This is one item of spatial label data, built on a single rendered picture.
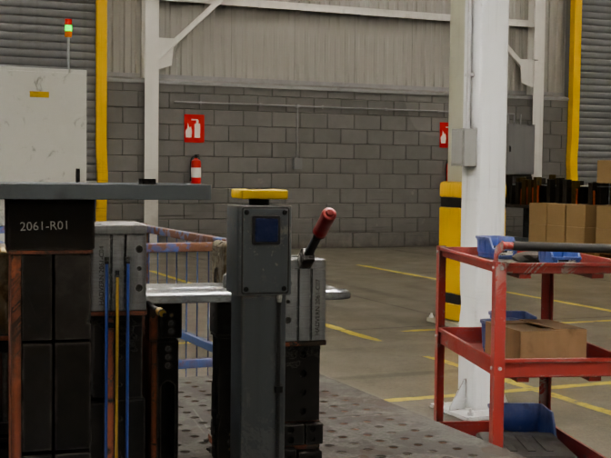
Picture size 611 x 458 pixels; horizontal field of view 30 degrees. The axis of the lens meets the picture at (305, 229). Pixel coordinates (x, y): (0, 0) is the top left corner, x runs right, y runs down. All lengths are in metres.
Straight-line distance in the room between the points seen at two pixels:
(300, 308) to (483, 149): 3.99
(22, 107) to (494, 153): 5.12
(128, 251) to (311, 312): 0.27
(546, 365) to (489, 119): 2.09
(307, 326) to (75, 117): 8.29
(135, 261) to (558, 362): 2.36
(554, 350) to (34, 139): 6.65
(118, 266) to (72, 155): 8.29
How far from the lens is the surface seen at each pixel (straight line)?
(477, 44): 5.59
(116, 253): 1.53
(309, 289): 1.60
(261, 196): 1.41
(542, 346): 3.74
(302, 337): 1.61
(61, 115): 9.80
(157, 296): 1.67
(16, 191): 1.33
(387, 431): 2.16
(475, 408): 5.65
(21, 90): 9.75
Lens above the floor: 1.19
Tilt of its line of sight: 3 degrees down
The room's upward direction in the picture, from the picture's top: 1 degrees clockwise
